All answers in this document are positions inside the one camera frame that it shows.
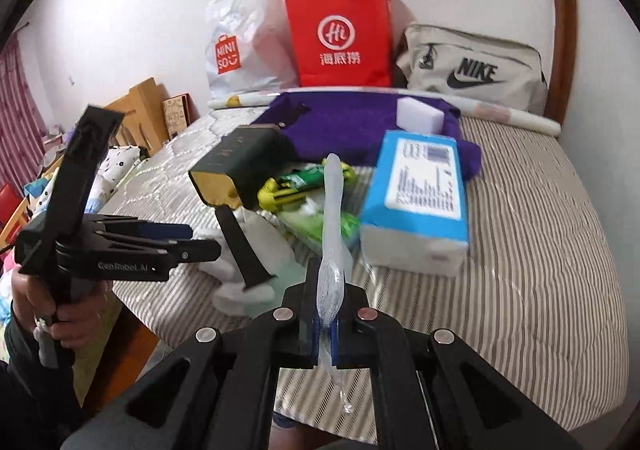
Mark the pink striped curtain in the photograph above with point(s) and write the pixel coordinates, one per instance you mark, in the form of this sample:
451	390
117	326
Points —
20	120

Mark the blue cardboard box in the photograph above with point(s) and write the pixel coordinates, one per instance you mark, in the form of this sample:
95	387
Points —
380	210

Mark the light green plastic bag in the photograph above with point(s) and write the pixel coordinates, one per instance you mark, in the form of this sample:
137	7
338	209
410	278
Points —
305	227

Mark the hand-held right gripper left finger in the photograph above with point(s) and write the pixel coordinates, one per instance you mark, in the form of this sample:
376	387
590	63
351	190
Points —
315	340

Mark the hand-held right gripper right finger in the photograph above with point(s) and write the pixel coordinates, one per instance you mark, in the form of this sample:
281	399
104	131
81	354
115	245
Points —
336	355

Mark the white plastic shopping bag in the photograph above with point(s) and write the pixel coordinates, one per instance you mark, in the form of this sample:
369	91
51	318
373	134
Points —
250	25

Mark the white dotted blanket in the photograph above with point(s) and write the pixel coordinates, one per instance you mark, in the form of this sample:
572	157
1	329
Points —
115	165

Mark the purple cloth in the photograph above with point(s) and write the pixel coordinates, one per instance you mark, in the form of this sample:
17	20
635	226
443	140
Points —
340	130

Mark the yellow pouch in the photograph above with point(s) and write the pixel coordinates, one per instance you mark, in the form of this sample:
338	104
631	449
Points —
270	195

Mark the dark green box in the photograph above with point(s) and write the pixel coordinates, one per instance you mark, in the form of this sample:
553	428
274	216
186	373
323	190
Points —
250	155

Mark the white sponge block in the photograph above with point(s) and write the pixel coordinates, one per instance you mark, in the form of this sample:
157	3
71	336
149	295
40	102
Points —
420	115

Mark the brown patterned picture frame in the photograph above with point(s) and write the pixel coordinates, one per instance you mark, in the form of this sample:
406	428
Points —
177	117

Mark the clear plastic bag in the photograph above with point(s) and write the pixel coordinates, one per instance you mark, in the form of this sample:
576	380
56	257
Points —
332	210

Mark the dark green printed packet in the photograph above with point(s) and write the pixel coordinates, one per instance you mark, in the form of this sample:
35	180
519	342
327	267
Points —
310	177

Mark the brown cardboard boxes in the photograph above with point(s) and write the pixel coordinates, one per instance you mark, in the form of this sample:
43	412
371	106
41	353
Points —
145	105

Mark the beige sports bag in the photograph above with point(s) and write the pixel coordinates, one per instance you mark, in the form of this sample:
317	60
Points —
450	55

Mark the brown wooden frame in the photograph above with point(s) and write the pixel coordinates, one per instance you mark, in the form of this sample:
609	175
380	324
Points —
562	5

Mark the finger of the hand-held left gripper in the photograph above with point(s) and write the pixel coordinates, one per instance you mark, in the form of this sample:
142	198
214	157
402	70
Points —
160	230
200	252

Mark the red paper bag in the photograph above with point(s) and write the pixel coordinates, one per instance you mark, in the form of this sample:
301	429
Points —
340	5

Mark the person's left hand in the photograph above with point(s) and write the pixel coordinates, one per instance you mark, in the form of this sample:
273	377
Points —
80	317

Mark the person's left forearm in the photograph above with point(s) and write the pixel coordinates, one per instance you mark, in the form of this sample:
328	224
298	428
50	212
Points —
25	395

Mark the red chair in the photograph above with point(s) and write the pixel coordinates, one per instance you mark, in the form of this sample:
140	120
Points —
10	205

